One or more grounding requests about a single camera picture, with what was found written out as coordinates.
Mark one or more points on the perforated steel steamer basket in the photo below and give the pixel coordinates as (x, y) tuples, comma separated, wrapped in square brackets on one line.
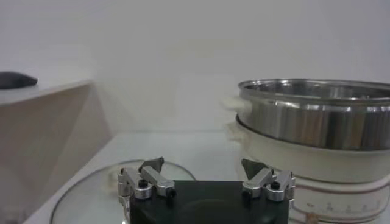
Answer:
[(304, 121)]

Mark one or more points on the round glass pot lid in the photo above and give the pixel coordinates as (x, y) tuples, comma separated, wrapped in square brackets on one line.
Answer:
[(91, 198)]

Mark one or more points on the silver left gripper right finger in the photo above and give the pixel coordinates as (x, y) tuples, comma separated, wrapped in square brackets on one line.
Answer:
[(259, 182)]

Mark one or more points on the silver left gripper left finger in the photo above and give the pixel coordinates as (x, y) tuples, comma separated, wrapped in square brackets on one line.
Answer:
[(158, 181)]

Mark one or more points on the black computer mouse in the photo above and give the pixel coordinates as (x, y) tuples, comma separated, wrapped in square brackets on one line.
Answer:
[(15, 80)]

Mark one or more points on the white side table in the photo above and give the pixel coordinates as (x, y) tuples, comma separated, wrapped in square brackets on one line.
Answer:
[(45, 128)]

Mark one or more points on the cream electric cooker base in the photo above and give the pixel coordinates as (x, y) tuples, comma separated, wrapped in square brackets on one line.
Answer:
[(320, 170)]

